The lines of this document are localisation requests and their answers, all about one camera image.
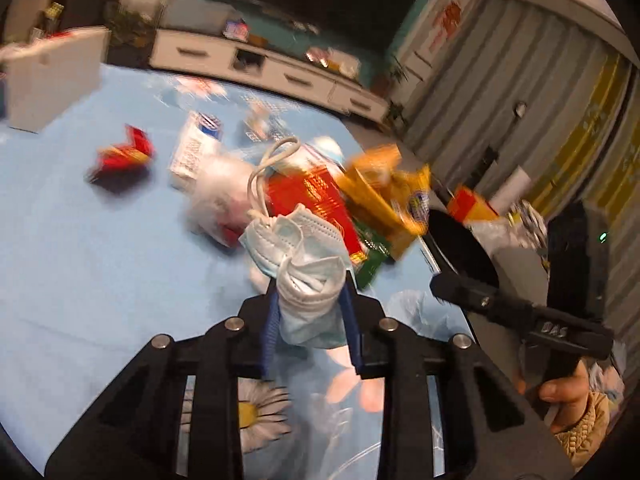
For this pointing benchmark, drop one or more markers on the potted green plant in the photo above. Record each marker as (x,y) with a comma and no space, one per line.
(132,37)

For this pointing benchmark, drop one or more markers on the pink plastic bag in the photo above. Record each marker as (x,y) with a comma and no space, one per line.
(219,201)

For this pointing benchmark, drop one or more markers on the red snack package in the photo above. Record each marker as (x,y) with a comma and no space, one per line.
(316,189)

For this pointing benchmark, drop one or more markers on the light blue floral tablecloth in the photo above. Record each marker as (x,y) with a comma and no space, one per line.
(90,274)

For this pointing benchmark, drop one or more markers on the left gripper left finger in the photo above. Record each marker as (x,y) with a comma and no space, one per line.
(260,334)

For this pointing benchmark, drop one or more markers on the right hand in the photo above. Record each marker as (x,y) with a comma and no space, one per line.
(570,395)

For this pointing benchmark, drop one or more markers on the white cardboard box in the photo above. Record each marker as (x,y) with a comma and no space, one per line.
(41,80)

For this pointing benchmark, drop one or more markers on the light blue face mask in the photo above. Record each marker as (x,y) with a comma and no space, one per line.
(308,259)

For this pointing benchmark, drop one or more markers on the black trash bin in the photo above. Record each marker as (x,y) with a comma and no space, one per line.
(456,249)

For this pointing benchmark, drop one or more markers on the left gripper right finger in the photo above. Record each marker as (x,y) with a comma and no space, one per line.
(361,316)

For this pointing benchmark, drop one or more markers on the yellow snack bag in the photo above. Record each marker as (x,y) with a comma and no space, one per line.
(392,202)

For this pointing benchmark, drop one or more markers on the red yellow snack box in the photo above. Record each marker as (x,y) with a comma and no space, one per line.
(468,206)

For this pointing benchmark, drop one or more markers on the white tv cabinet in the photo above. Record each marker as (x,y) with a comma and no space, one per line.
(221,58)

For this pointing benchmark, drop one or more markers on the small red snack wrapper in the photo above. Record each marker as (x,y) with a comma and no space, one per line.
(123,158)

